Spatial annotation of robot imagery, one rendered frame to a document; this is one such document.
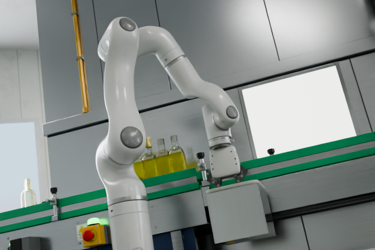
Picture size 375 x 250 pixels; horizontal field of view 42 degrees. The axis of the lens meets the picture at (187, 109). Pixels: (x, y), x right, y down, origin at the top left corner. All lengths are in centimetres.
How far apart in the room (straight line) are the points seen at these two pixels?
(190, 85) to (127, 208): 50
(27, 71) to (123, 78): 377
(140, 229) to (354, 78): 113
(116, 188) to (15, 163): 352
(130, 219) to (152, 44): 62
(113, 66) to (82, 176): 81
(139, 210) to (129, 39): 55
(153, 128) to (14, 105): 313
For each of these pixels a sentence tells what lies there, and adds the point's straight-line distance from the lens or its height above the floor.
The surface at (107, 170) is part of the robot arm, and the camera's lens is 157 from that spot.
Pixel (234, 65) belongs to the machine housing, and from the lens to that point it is 220.
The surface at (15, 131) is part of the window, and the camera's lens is 506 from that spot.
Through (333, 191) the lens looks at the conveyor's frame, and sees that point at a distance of 183.
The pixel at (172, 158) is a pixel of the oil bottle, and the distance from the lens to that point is 197.
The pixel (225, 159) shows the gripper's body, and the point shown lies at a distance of 168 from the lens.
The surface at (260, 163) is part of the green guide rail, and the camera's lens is 187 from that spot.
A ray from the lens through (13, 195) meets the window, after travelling 489.
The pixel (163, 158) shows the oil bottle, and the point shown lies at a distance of 198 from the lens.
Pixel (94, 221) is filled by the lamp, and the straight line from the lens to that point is 185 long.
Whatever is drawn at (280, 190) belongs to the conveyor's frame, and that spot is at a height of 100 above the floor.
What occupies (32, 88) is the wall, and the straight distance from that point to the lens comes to 526.
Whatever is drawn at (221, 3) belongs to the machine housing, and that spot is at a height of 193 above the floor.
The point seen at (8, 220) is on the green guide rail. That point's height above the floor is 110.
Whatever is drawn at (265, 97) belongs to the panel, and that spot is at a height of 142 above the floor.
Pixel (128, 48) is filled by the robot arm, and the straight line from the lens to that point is 163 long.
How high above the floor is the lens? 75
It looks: 19 degrees up
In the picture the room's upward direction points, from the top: 11 degrees counter-clockwise
